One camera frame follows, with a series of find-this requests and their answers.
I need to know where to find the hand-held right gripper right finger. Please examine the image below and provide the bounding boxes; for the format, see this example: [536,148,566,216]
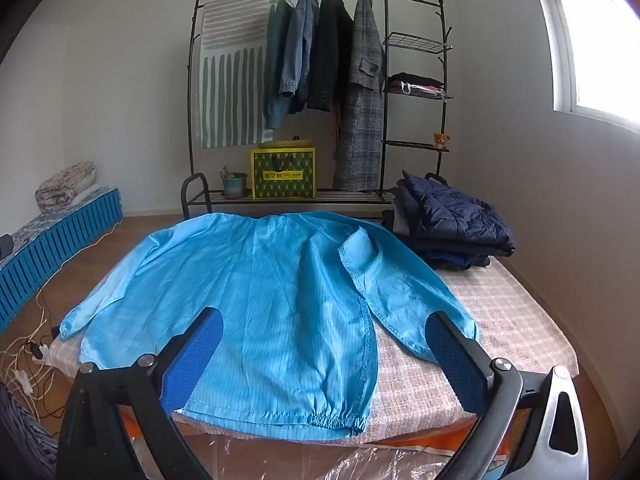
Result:
[424,311,593,480]

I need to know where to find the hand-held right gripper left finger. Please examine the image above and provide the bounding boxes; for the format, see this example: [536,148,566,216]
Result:
[57,307,224,480]

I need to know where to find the light blue pinstriped work jacket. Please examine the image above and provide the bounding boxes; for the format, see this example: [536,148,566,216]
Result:
[59,211,481,438]

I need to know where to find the folded clothes on rack shelf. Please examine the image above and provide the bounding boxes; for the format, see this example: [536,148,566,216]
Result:
[387,73,447,97]

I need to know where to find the black metal clothes rack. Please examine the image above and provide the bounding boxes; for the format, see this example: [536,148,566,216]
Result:
[180,0,456,221]

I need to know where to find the hanging dark jackets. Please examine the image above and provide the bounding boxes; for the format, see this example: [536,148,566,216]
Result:
[381,187,501,271]

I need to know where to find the navy quilted puffer jacket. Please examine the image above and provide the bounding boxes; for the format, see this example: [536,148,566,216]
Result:
[397,170,517,258]

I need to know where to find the small potted plant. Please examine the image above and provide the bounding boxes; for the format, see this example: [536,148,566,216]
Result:
[220,165,248,198]

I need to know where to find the blue slatted platform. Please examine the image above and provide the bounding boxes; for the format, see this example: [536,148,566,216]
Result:
[0,187,124,333]

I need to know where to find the yellow green gift box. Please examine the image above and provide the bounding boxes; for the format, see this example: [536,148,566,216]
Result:
[250,138,318,200]

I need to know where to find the floral folded quilt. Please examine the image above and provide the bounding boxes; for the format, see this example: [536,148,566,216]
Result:
[35,161,98,211]

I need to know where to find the grey plaid coat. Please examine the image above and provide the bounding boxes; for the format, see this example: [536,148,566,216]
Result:
[332,0,387,193]

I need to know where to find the white grey striped cloth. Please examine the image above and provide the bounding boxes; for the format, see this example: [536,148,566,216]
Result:
[199,0,283,150]

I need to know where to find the teal denim shirt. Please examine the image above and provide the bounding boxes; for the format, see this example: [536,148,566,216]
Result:
[263,0,296,131]

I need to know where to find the blue denim jacket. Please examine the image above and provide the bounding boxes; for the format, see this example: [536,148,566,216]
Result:
[280,0,321,113]

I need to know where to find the black coat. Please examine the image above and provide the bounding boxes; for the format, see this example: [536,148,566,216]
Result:
[306,0,355,111]

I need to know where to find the window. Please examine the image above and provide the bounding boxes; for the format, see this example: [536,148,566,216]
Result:
[542,0,640,133]

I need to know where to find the tangle of white cables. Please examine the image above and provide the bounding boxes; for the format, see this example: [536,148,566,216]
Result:
[0,295,63,418]

